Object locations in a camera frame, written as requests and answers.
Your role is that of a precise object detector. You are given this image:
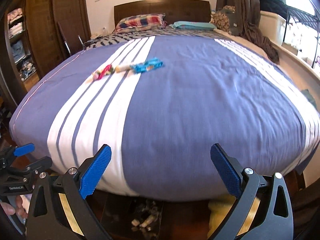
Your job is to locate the black metal rack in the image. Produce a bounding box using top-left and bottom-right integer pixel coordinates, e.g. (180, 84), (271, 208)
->
(283, 5), (319, 69)

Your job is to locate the dark wooden headboard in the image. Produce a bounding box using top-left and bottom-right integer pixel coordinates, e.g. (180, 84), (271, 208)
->
(114, 0), (211, 25)

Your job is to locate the blue white striped duvet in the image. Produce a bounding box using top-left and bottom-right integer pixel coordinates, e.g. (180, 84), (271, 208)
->
(9, 35), (319, 201)

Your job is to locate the small cream tube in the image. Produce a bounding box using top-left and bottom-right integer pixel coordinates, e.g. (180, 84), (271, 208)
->
(115, 64), (131, 73)

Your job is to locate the dark wooden wardrobe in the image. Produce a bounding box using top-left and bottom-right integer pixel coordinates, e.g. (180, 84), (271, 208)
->
(1, 0), (91, 109)

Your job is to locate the black white patterned sheet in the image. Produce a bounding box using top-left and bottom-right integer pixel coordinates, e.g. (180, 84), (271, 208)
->
(84, 27), (227, 49)

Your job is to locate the white storage box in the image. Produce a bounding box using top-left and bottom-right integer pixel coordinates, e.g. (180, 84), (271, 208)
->
(259, 11), (286, 46)

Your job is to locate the teal pillow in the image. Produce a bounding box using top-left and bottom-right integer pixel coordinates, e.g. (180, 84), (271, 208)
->
(169, 21), (216, 30)

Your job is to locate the person's left hand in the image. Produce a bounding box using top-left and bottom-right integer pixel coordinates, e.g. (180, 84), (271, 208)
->
(1, 195), (28, 219)

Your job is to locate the plaid pillow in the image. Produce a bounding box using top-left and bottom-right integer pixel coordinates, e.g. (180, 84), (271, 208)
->
(114, 14), (167, 33)

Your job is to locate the blue snack wrapper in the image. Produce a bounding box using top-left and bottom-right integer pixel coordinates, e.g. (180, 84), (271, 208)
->
(130, 57), (163, 74)

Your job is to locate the brown curtain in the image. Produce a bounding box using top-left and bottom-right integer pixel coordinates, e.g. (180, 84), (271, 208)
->
(216, 0), (280, 64)

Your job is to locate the black jacket on box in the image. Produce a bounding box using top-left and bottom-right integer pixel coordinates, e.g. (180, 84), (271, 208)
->
(259, 0), (289, 20)

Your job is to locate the yellow fluffy blanket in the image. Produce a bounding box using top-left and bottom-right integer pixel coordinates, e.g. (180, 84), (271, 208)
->
(207, 194), (260, 238)

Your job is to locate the patterned brown cushion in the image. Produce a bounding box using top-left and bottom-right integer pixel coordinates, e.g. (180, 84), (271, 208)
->
(210, 5), (237, 35)

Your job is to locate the colourful pompom garland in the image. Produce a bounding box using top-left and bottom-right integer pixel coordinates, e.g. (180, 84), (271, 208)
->
(92, 64), (113, 81)

